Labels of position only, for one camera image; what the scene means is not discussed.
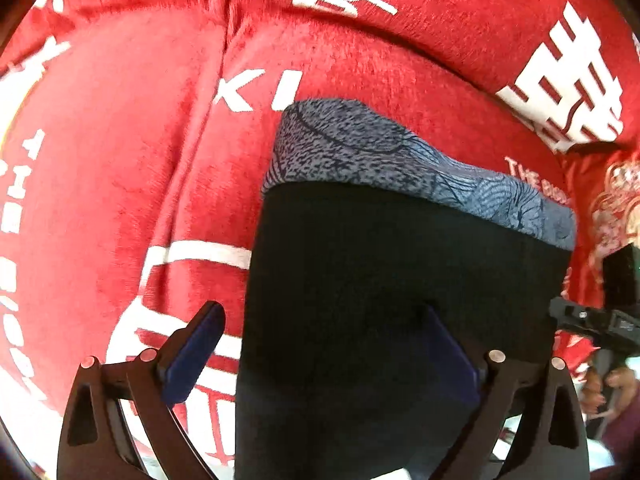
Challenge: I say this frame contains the red embroidered cushion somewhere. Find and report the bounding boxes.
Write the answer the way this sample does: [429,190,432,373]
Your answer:
[552,146,640,376]

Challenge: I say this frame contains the red sofa cover white characters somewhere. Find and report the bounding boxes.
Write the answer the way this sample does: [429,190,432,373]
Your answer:
[1,0,639,479]

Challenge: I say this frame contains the black pants grey waistband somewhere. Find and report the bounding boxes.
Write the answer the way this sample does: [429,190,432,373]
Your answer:
[235,99,576,479]

